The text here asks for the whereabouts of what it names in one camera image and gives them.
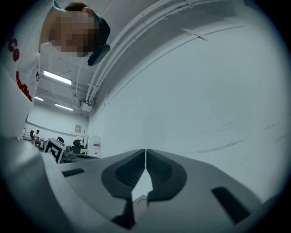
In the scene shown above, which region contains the black head-mounted camera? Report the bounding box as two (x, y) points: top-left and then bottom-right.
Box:
(87, 15), (112, 67)

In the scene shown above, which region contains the white junction box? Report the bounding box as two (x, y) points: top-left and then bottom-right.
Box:
(78, 98), (93, 113)

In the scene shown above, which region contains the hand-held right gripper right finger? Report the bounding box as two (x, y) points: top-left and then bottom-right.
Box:
(133, 148), (264, 233)

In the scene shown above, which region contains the person's head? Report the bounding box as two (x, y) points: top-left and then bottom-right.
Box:
(39, 1), (101, 58)

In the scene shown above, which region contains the grey shirt with red letters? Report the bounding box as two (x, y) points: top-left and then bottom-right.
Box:
(4, 0), (55, 103)

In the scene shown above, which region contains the white ceiling conduit bundle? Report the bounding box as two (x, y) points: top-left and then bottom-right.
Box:
(85, 0), (194, 105)

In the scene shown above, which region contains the white cabinet with red labels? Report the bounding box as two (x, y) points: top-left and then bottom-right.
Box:
(87, 134), (102, 158)

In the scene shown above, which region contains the white table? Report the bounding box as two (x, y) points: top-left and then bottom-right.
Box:
(131, 169), (153, 201)

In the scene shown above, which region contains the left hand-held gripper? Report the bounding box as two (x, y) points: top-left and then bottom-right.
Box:
(43, 137), (100, 165)

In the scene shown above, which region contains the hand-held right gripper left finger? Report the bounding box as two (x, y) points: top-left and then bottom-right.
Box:
(59, 148), (146, 230)

